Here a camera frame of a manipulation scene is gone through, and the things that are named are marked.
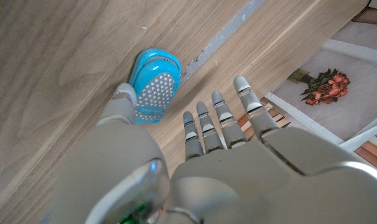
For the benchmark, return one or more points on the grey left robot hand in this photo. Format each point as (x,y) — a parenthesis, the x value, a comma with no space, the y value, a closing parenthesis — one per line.
(238,180)

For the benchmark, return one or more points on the blue sponge-like object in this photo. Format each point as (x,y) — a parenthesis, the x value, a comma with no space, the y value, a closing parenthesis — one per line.
(155,81)

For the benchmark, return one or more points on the printed bookshelf backdrop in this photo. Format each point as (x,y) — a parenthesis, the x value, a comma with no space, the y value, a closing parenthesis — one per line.
(347,109)

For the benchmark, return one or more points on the grey tape outline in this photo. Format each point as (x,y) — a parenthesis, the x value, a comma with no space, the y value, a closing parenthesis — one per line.
(219,39)

